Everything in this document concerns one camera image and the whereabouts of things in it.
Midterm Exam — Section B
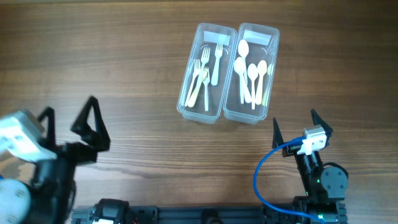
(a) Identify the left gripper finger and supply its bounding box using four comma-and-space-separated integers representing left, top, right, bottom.
70, 95, 111, 153
37, 107, 57, 149

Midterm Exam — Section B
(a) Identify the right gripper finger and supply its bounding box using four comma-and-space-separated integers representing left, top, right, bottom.
272, 118, 284, 149
311, 109, 333, 137

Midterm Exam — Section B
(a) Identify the clear plastic container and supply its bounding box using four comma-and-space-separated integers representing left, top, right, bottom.
177, 23, 237, 124
223, 23, 280, 124

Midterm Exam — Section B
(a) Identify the yellow plastic spoon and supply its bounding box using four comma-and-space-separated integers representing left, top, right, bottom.
255, 60, 267, 105

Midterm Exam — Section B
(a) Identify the white plastic spoon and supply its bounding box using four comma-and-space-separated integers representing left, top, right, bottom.
238, 39, 249, 82
248, 63, 258, 110
234, 57, 252, 104

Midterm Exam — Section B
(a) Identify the white plastic fork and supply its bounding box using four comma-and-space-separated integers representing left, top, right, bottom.
195, 47, 210, 91
184, 59, 201, 106
203, 67, 210, 111

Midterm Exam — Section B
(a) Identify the yellow plastic fork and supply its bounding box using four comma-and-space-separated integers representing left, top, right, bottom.
188, 66, 208, 108

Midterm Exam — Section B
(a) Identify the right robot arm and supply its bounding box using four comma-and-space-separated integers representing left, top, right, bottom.
272, 110, 348, 223

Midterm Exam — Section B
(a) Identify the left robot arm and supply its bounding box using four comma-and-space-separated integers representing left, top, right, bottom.
1, 96, 111, 223

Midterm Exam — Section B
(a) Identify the right blue cable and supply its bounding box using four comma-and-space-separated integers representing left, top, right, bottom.
252, 136, 327, 224

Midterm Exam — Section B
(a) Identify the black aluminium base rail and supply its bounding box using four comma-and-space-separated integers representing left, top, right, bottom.
72, 203, 346, 224

